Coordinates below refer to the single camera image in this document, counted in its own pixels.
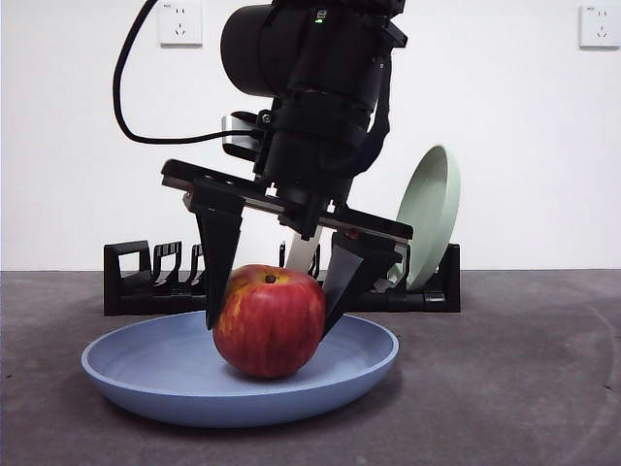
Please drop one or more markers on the cream white round plate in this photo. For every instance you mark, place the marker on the cream white round plate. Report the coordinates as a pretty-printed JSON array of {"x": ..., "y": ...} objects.
[{"x": 303, "y": 252}]

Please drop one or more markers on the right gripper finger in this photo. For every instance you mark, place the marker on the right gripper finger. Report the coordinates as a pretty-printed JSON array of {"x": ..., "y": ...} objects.
[
  {"x": 218, "y": 242},
  {"x": 354, "y": 272}
]

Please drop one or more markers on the red yellow apple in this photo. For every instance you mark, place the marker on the red yellow apple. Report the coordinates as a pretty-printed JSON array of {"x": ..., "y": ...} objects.
[{"x": 271, "y": 330}]

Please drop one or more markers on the pale green round plate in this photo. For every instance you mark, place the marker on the pale green round plate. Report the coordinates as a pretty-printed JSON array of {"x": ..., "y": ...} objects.
[{"x": 432, "y": 204}]

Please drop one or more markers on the white wall socket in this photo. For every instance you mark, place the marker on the white wall socket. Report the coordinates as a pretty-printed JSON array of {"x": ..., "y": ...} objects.
[
  {"x": 180, "y": 29},
  {"x": 600, "y": 29}
]

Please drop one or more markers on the black plastic plate rack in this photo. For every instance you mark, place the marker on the black plastic plate rack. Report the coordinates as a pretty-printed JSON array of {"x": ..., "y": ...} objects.
[{"x": 131, "y": 296}]

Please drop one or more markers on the blue round plate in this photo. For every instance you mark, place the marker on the blue round plate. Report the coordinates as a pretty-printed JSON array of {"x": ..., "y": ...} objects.
[{"x": 145, "y": 369}]

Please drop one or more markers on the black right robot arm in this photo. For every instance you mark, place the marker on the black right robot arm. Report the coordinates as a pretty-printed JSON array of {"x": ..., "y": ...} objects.
[{"x": 271, "y": 48}]

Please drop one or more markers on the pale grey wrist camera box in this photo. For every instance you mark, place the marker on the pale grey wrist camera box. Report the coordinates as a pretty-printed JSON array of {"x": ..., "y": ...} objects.
[{"x": 238, "y": 136}]

